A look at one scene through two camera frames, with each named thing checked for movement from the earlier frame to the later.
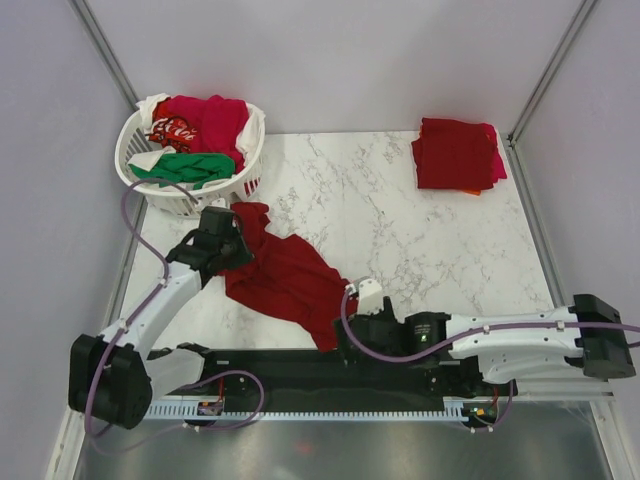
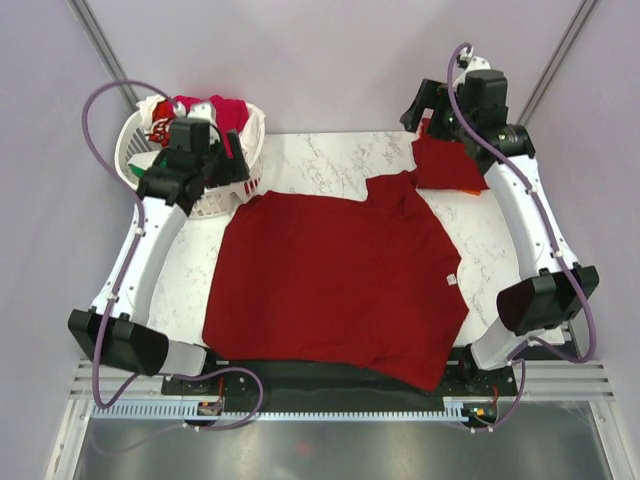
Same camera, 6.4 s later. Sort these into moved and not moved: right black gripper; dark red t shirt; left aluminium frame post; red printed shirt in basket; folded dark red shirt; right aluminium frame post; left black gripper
Moved: right black gripper; left black gripper; dark red t shirt
Not moved: left aluminium frame post; right aluminium frame post; red printed shirt in basket; folded dark red shirt
